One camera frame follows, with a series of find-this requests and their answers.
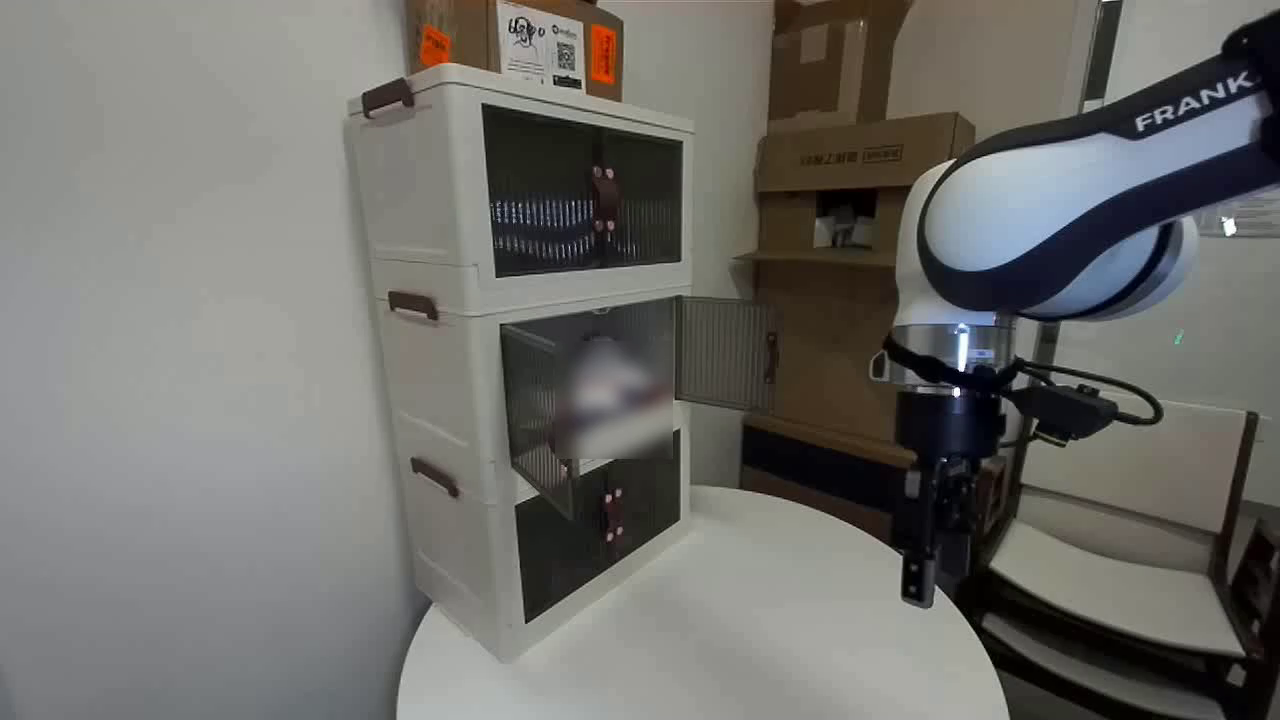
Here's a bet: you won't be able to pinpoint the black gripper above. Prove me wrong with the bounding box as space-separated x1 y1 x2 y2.
897 393 1004 607

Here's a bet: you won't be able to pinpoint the blue striped cloth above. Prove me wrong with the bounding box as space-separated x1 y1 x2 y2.
493 201 596 262

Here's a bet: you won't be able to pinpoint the stacked cardboard boxes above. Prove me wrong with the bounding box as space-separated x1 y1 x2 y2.
737 0 1128 544

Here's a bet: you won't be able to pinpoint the cardboard box on cabinet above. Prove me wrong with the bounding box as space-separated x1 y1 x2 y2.
403 0 624 101

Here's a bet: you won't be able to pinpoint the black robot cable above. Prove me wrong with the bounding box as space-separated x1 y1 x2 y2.
876 335 1169 448

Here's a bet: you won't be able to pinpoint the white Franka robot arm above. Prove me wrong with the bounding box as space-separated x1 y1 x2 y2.
883 11 1280 607

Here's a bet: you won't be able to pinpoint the white towels in cabinet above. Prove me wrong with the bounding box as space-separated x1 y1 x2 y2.
576 335 666 428

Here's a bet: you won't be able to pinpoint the white three-tier storage cabinet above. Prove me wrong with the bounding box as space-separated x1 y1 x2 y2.
349 63 770 660

